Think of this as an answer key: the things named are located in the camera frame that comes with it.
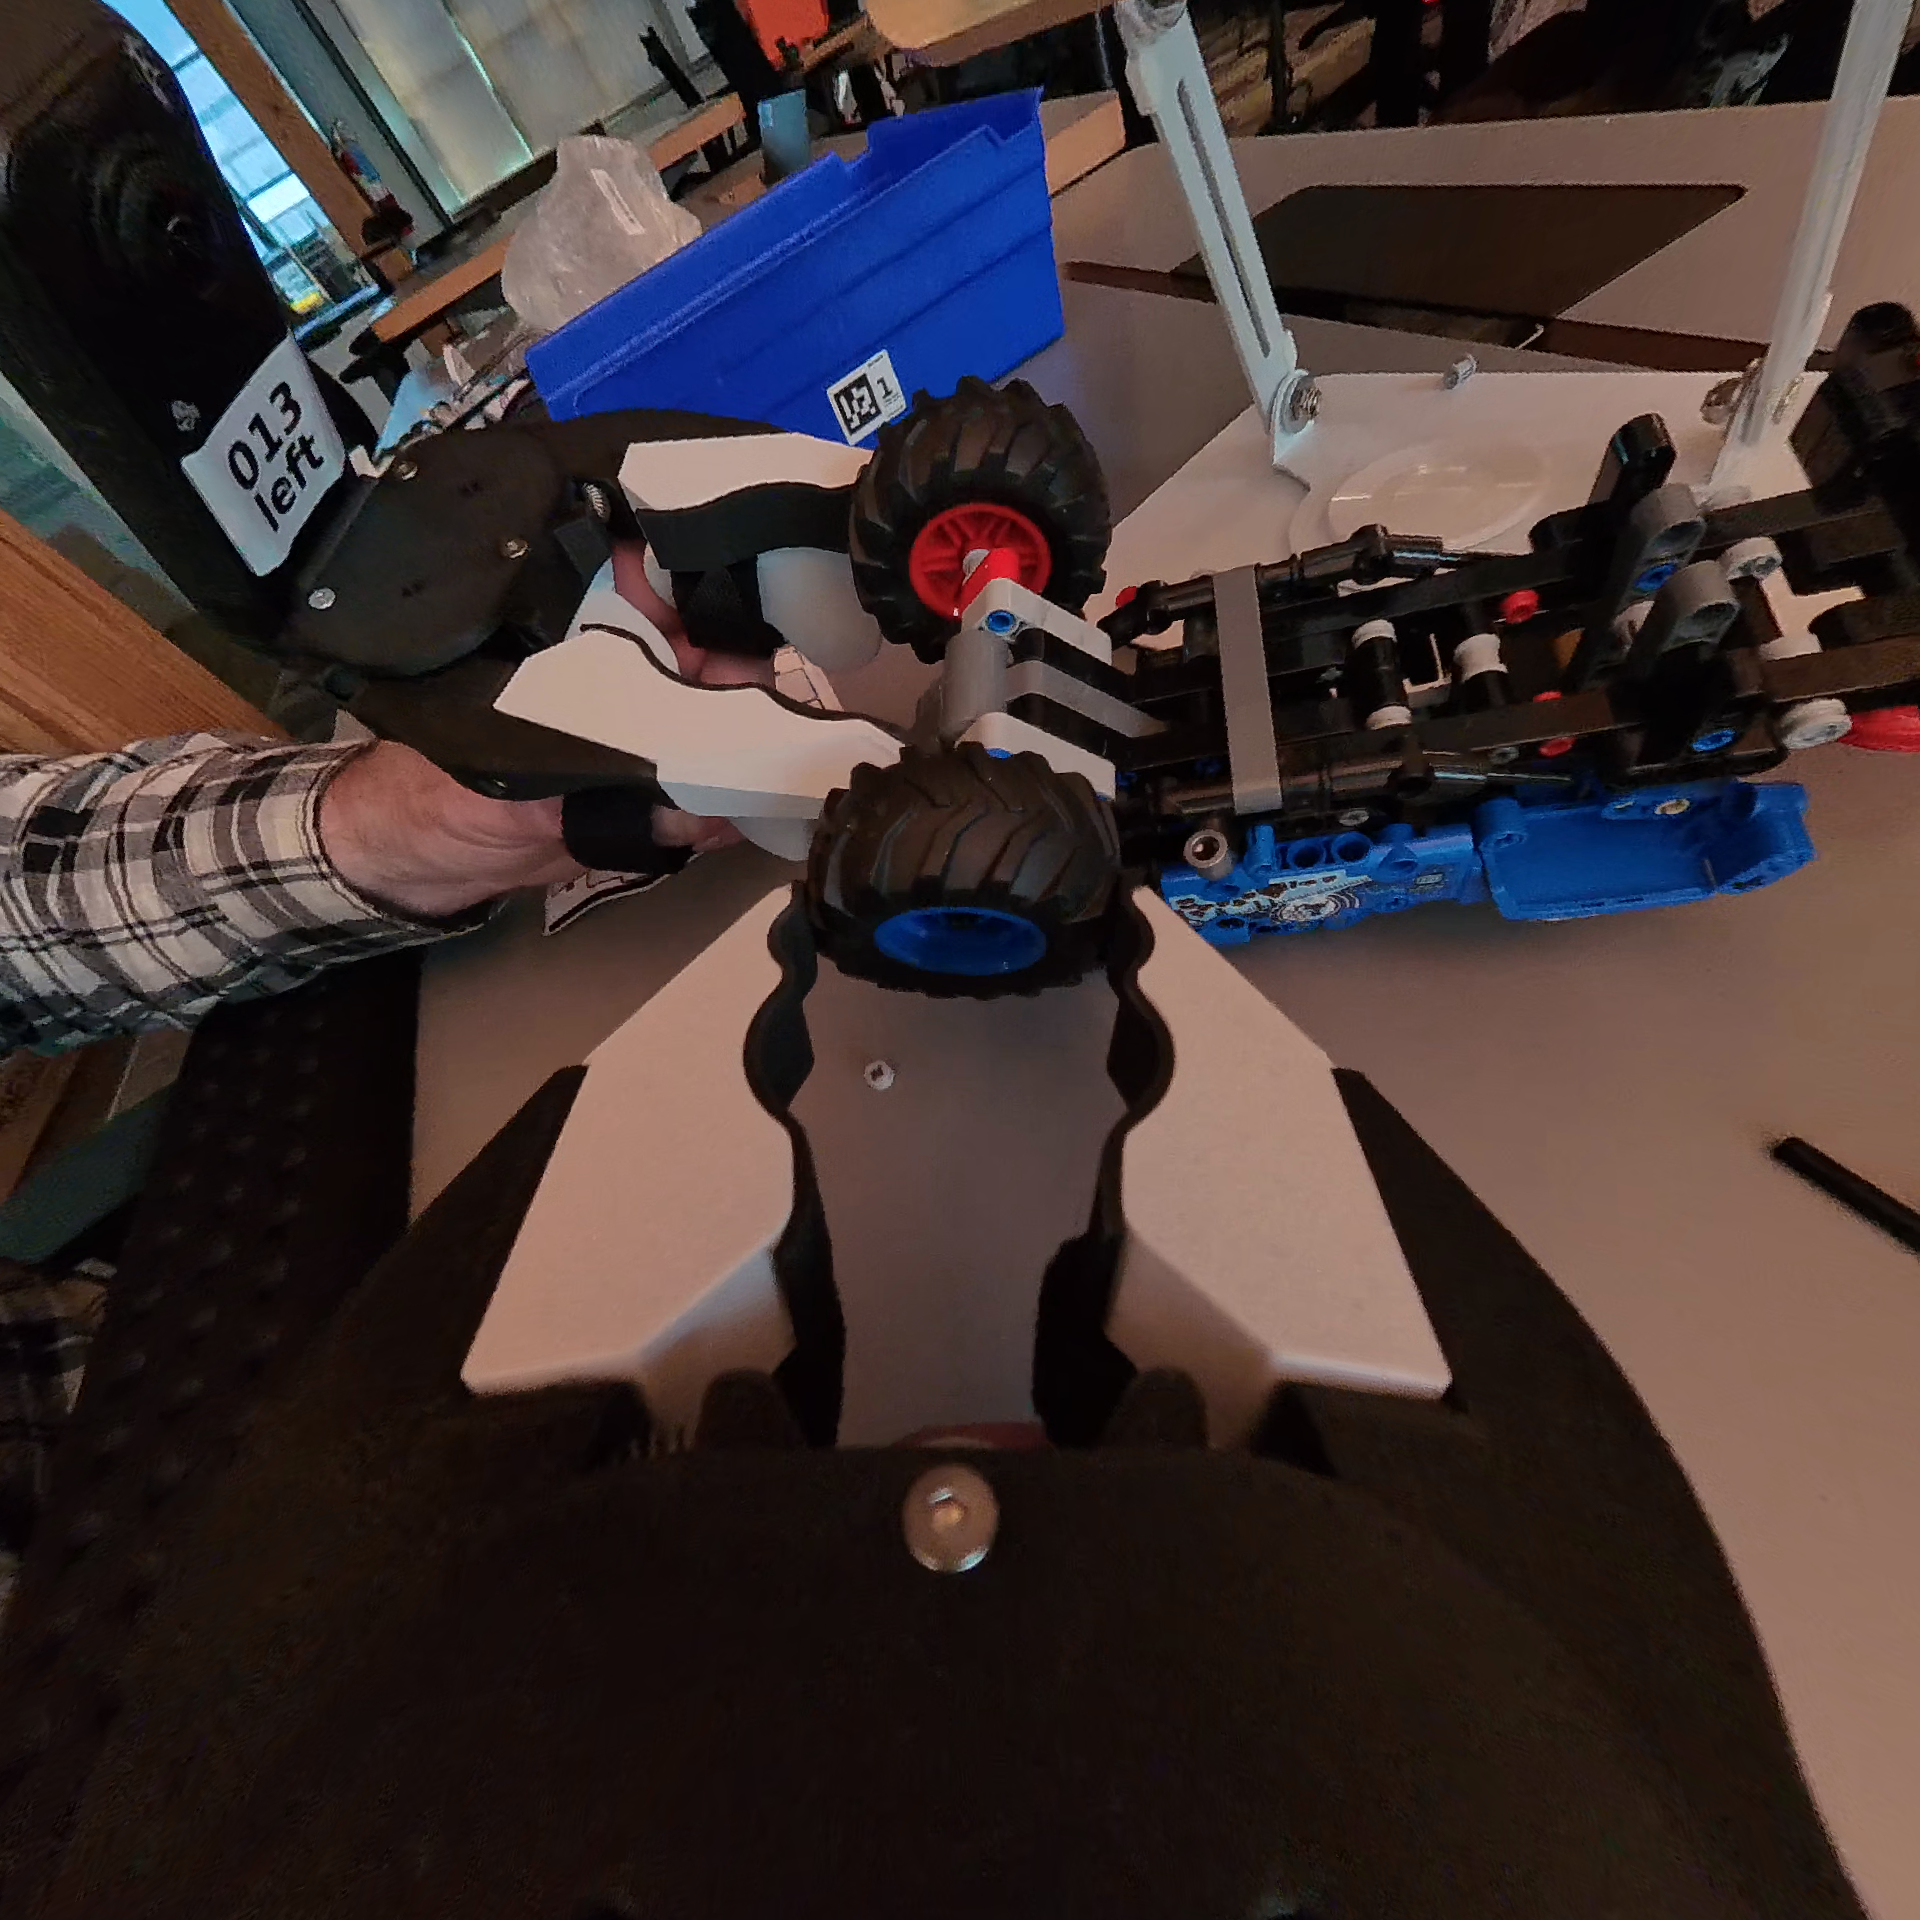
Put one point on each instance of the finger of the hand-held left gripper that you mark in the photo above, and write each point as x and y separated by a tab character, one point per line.
690	735
735	481

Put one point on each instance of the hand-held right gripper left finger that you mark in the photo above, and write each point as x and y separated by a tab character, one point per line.
646	1200

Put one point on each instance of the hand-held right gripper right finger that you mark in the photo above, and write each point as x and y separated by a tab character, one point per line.
1275	1200

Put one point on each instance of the black toy wheel red rim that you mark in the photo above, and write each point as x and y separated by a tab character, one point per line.
989	450

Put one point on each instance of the black toy wheel blue rim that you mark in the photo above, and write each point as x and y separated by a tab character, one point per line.
960	840

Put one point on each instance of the toy brick monster truck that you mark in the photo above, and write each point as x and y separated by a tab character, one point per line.
1349	706

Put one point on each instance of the person's left forearm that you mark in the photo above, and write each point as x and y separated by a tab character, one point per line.
148	870

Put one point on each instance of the grey desk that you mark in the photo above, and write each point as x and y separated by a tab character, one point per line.
1575	1022

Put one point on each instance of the person's left hand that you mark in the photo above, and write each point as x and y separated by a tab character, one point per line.
436	840

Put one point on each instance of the white sticker sheet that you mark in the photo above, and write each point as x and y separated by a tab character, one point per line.
593	900

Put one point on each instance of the blue storage bin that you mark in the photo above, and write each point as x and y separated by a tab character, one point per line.
840	255

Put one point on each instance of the long background table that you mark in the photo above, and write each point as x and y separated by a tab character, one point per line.
450	293

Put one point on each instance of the clear plastic bag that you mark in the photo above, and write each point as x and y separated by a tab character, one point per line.
600	226

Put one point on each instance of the brown wooden panel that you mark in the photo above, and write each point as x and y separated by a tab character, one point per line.
90	660

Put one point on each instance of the raised white wooden-edged platform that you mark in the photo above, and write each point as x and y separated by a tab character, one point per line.
973	17

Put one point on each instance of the long black axle rod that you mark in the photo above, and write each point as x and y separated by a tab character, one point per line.
1843	1185

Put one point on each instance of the white base metal stand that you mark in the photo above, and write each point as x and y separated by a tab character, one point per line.
1501	413

